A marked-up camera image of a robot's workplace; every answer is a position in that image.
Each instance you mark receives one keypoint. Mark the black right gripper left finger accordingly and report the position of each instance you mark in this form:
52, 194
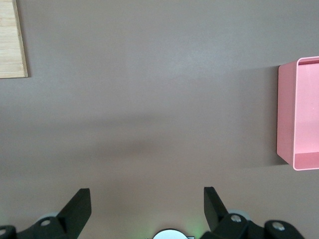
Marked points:
72, 216

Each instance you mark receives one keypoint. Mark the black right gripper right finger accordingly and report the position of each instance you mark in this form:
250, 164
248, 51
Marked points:
216, 216

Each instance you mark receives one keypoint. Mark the brown table mat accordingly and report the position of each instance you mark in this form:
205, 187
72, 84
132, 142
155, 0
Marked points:
149, 99

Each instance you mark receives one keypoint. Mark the pink plastic bin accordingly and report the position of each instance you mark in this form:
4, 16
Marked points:
304, 112

